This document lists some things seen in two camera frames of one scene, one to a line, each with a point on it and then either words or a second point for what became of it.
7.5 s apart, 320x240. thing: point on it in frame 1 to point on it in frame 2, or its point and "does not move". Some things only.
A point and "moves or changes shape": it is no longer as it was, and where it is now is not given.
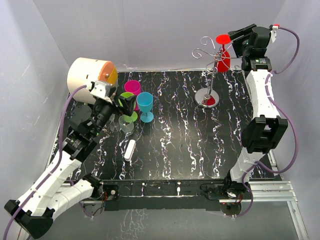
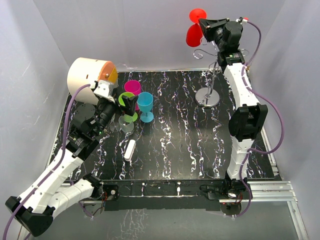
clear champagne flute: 114,127 does not move
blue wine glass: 145,101 does not move
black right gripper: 234,35 to 208,29
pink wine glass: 134,87 does not move
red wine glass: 223,58 moves or changes shape
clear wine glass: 126,127 does not move
